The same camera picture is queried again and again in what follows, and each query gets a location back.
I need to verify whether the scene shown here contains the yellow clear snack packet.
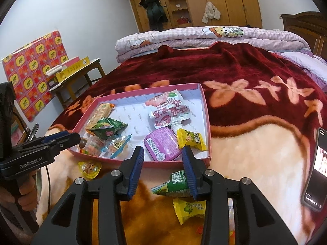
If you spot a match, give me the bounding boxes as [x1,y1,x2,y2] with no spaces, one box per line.
[78,160,103,179]

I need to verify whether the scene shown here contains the lilac pillow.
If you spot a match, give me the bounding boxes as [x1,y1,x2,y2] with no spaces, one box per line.
[281,50,327,92]

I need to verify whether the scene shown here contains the person's left hand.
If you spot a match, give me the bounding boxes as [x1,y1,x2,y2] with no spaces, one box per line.
[18,175,37,203]

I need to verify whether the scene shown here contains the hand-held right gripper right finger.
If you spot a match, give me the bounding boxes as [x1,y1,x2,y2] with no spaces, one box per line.
[182,146,298,245]

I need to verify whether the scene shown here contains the pink checked folded quilt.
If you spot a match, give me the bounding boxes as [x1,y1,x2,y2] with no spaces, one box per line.
[114,26,311,63]

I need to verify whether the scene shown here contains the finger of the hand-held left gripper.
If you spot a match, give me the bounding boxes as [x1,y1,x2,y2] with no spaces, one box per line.
[11,133,81,159]
[26,130,70,146]

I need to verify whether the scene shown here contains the yellow cardboard box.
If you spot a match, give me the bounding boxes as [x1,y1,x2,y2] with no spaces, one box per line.
[48,56,90,84]

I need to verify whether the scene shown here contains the orange snack packet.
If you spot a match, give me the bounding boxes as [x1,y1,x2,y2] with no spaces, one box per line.
[85,103,114,130]

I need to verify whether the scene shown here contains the pink jelly drink pouch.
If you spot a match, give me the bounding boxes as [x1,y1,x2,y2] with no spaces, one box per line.
[145,89,191,133]

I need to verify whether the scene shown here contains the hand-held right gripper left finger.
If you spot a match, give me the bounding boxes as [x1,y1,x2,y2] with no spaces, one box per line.
[32,145,145,245]

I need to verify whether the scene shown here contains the red and orange floral blanket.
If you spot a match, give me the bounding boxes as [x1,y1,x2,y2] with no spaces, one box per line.
[36,41,327,245]

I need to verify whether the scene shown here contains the dark hanging coat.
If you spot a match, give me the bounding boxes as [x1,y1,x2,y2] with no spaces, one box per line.
[139,0,168,31]

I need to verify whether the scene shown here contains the clear orange gummy packet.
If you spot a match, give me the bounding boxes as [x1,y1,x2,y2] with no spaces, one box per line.
[81,136,106,157]

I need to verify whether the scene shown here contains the pink cardboard box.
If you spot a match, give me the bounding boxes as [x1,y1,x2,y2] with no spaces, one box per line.
[67,82,212,169]

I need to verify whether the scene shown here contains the dark wooden headboard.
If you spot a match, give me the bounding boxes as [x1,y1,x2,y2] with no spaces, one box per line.
[280,11,327,57]

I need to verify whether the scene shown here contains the wooden wardrobe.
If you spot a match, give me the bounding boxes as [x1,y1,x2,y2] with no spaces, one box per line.
[114,0,263,33]

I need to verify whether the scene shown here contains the metal spring clip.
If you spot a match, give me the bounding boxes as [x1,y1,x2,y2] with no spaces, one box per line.
[26,124,40,142]

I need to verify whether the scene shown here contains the white plastic item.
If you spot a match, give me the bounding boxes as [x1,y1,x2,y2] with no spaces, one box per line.
[45,65,68,76]

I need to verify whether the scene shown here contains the green snack packet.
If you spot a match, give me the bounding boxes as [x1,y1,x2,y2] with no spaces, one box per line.
[151,170,192,197]
[87,117,128,140]

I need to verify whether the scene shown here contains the black smartphone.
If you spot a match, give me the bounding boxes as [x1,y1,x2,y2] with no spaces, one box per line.
[301,127,327,212]

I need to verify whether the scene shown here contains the burger gummy packet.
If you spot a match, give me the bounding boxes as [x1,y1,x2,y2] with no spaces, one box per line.
[227,198,237,237]

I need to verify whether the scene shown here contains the beige hanging towel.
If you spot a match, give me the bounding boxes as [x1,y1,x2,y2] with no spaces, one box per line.
[202,1,221,25]

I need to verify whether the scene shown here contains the clear candy packet blue edges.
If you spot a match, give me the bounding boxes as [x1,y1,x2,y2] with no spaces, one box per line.
[99,134,132,159]

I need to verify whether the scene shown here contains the yellow lemon candy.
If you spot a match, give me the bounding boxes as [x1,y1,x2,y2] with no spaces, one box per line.
[177,128,206,151]
[172,198,206,225]

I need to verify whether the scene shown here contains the black cable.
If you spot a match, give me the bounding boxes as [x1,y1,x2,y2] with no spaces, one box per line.
[43,165,52,211]

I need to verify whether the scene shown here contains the wooden side table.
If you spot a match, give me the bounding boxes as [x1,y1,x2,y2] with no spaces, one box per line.
[48,57,106,109]

